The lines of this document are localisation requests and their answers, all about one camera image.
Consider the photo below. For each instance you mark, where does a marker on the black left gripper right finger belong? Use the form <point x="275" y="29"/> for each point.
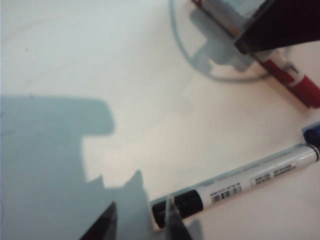
<point x="176" y="225"/>

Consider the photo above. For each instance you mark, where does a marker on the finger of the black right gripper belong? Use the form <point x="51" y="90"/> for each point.
<point x="287" y="25"/>

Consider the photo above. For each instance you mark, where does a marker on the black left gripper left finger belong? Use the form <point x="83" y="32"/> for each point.
<point x="102" y="225"/>

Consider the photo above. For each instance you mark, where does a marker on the red whiteboard marker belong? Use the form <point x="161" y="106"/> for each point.
<point x="300" y="85"/>

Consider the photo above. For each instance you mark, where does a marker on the black whiteboard marker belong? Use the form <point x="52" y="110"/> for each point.
<point x="250" y="180"/>

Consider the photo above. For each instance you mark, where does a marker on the blue whiteboard marker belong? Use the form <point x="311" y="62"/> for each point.
<point x="312" y="135"/>

